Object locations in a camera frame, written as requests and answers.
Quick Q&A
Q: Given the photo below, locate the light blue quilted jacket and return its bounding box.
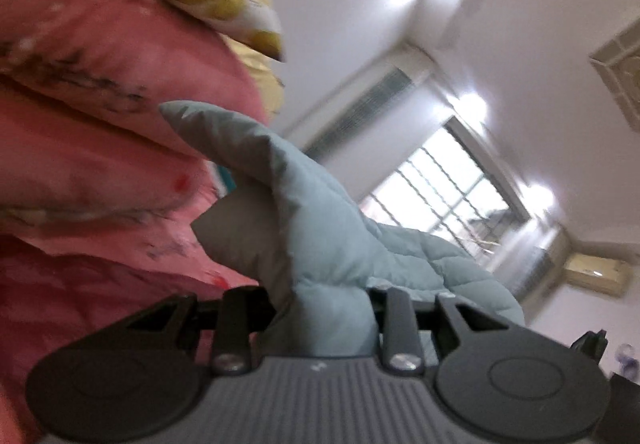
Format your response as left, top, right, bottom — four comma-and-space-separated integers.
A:
160, 101, 524, 357

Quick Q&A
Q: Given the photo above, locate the pink printed bed blanket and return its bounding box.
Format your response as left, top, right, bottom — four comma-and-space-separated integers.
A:
1, 0, 268, 443

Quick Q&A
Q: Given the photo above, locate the barred window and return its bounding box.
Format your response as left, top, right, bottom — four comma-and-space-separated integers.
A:
360, 118, 530, 264

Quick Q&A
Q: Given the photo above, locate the striped orange teal bolster pillow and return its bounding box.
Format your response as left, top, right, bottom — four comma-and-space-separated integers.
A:
207, 161, 236, 198

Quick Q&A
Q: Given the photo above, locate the yellow printed sheet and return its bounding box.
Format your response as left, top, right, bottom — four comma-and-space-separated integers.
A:
222, 36, 284, 120

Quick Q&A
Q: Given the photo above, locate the ceiling vent panel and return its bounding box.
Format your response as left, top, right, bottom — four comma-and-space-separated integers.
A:
589, 20, 640, 132

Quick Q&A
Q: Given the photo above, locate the beige wall air conditioner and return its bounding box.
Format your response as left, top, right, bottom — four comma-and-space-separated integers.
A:
564, 253, 634, 297

